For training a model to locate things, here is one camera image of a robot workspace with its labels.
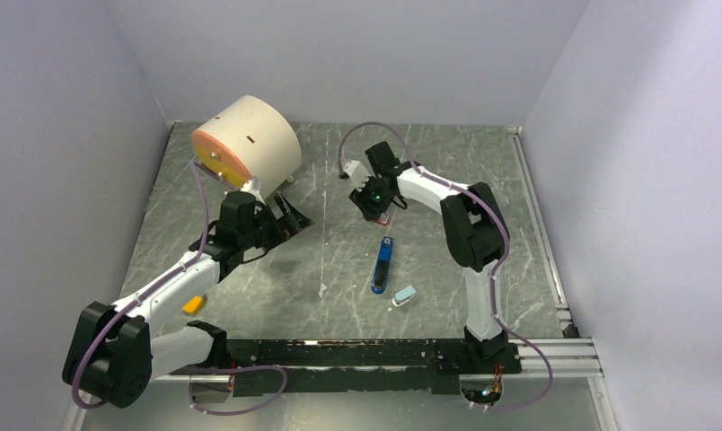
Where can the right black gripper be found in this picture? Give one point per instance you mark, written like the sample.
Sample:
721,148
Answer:
370,210

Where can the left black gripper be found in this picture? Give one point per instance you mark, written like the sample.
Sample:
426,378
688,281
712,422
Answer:
284,225

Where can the light blue small stapler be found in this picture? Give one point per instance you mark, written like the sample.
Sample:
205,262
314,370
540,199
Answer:
404,296

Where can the red white staple box sleeve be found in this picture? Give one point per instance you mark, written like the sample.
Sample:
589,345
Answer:
384,219

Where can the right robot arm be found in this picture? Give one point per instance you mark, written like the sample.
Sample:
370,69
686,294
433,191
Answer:
475,234

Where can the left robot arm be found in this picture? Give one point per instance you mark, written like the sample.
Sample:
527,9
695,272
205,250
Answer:
116,352

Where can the cream round drawer cabinet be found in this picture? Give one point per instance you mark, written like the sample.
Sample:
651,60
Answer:
249,141

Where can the orange yellow small block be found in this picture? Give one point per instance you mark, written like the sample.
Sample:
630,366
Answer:
194,305

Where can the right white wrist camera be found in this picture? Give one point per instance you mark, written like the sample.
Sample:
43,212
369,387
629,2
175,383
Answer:
356,173

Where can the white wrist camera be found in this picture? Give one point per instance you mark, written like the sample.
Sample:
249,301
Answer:
253,186
356,173

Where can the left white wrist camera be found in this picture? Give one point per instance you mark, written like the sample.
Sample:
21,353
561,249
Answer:
253,186

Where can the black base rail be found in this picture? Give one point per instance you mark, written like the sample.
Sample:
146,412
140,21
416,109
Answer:
304,366

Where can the aluminium frame rail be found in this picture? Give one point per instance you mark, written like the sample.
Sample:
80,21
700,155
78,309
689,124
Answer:
569,355

